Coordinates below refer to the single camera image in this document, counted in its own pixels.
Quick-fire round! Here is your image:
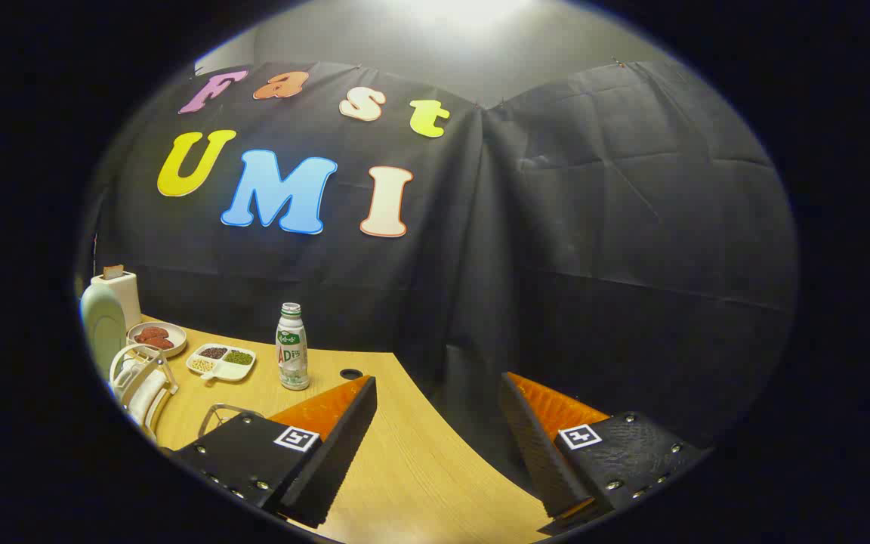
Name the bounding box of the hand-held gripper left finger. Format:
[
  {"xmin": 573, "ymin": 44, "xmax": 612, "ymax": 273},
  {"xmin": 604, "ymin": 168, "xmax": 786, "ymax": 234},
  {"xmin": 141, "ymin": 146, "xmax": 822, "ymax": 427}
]
[{"xmin": 169, "ymin": 376, "xmax": 378, "ymax": 530}]

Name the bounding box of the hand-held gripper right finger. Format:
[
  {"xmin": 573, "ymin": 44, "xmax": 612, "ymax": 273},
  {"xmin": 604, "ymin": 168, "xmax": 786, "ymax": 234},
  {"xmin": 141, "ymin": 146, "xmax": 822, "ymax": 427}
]
[{"xmin": 500, "ymin": 371, "xmax": 709, "ymax": 536}]

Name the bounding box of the metal wire basket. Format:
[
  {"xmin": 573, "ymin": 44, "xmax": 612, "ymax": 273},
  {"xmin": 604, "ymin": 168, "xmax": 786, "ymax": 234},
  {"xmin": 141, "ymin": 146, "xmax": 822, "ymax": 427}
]
[{"xmin": 197, "ymin": 403, "xmax": 265, "ymax": 440}]

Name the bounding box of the white wire dish rack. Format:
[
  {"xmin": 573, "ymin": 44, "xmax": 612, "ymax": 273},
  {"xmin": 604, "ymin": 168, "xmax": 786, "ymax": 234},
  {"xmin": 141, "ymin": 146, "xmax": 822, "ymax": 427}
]
[{"xmin": 108, "ymin": 344, "xmax": 180, "ymax": 440}]

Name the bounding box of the pale green plate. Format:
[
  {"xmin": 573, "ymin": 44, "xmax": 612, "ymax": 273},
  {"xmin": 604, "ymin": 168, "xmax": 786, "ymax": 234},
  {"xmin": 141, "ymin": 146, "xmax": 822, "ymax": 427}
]
[{"xmin": 80, "ymin": 283, "xmax": 128, "ymax": 380}]

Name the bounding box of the white divided bean dish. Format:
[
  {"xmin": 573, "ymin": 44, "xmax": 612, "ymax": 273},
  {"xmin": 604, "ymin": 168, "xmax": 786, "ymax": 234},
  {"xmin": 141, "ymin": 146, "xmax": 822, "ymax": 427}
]
[{"xmin": 186, "ymin": 344, "xmax": 258, "ymax": 385}]

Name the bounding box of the beige round plate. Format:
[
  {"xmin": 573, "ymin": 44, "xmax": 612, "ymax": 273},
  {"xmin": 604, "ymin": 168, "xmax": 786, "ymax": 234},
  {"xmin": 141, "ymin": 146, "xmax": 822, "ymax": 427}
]
[{"xmin": 126, "ymin": 321, "xmax": 188, "ymax": 358}]

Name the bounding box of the white green-label drink bottle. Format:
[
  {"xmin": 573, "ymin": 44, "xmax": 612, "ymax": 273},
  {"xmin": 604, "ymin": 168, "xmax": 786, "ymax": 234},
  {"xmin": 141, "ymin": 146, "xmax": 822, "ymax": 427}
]
[{"xmin": 276, "ymin": 302, "xmax": 311, "ymax": 391}]

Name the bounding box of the black backdrop cloth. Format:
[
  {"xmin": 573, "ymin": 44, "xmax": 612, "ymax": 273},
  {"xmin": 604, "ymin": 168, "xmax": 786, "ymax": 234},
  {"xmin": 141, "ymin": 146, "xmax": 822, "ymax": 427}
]
[{"xmin": 76, "ymin": 60, "xmax": 798, "ymax": 484}]

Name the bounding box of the white toaster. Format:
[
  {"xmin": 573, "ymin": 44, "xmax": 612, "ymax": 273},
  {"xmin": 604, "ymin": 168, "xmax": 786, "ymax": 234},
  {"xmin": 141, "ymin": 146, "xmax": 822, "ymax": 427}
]
[{"xmin": 91, "ymin": 270, "xmax": 142, "ymax": 330}]

